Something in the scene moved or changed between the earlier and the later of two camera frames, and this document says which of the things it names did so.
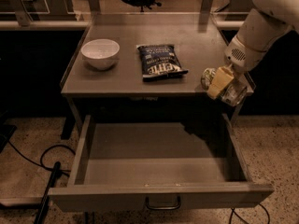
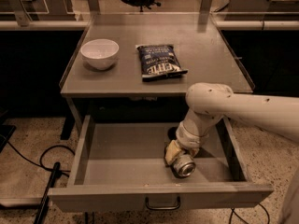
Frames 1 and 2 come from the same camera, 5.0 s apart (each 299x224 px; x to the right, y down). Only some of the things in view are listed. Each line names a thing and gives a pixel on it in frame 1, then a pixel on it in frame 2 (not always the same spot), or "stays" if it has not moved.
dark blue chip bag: (160, 62) stays
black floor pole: (42, 212) stays
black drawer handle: (163, 207) stays
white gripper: (241, 59) to (191, 140)
